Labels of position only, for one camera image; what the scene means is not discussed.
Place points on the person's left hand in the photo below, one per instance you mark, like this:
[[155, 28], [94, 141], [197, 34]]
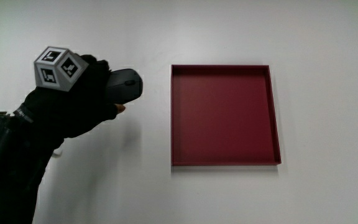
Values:
[[70, 105]]

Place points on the dark grey computer mouse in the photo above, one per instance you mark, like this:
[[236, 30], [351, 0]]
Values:
[[126, 87]]

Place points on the person's left forearm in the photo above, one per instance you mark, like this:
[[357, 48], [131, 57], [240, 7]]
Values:
[[17, 174]]

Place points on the white desk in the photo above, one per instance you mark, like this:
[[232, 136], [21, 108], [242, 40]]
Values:
[[322, 37]]

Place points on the red square tray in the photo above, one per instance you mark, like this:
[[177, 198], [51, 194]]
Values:
[[222, 121]]

